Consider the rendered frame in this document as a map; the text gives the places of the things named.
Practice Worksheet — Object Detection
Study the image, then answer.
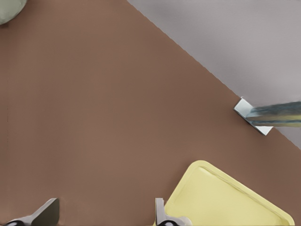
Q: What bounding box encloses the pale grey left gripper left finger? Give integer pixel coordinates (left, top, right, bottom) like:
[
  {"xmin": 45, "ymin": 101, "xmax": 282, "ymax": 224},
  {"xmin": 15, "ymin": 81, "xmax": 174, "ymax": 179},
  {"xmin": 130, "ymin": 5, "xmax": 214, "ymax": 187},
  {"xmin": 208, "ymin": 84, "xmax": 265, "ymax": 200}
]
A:
[{"xmin": 5, "ymin": 197, "xmax": 60, "ymax": 226}]

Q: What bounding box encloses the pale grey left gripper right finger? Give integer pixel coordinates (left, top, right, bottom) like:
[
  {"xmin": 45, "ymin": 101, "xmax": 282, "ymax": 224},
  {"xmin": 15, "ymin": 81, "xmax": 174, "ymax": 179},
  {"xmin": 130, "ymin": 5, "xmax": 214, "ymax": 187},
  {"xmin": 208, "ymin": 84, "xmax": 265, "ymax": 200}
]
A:
[{"xmin": 154, "ymin": 197, "xmax": 191, "ymax": 226}]

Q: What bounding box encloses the white IKEA cup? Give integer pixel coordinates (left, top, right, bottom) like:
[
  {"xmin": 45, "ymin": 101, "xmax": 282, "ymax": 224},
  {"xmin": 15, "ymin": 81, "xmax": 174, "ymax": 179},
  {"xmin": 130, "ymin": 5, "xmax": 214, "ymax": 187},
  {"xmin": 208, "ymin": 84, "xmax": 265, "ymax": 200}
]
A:
[{"xmin": 0, "ymin": 0, "xmax": 27, "ymax": 25}]

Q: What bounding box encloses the yellow plastic tray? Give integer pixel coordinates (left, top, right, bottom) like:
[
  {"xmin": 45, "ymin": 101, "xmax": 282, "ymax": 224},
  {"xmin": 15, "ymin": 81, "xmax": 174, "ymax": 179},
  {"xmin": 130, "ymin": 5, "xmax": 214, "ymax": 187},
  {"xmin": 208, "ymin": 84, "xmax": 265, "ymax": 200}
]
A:
[{"xmin": 153, "ymin": 160, "xmax": 295, "ymax": 226}]

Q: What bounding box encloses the silver frame post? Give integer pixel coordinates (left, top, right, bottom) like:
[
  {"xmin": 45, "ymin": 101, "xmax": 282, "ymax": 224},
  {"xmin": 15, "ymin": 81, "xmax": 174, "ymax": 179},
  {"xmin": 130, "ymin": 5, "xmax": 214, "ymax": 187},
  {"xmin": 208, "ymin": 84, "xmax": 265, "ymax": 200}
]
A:
[{"xmin": 233, "ymin": 97, "xmax": 301, "ymax": 136}]

